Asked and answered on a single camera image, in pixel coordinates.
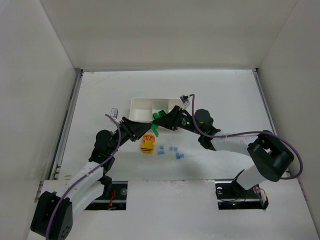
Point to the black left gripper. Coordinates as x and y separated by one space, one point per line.
129 128

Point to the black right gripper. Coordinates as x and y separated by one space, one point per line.
175 118

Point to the small green lego brick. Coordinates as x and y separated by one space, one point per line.
158 114

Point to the green lego brick stack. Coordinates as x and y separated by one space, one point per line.
154 128

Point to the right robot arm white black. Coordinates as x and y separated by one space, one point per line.
270 156

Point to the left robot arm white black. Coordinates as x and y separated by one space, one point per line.
54 214

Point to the yellow bee lego figure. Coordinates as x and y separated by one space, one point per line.
147 146

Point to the white divided plastic container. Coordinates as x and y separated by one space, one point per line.
143 108

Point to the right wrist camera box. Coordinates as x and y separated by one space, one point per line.
185 101

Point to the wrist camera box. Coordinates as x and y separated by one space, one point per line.
114 113
185 101

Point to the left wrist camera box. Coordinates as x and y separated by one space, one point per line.
114 113

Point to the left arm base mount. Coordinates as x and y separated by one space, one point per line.
113 198

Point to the left aluminium rail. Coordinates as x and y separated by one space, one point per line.
56 161

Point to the aluminium rail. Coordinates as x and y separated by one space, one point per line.
56 161
264 100

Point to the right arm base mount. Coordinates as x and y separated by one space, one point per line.
230 197

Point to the right aluminium rail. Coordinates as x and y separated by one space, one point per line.
264 100

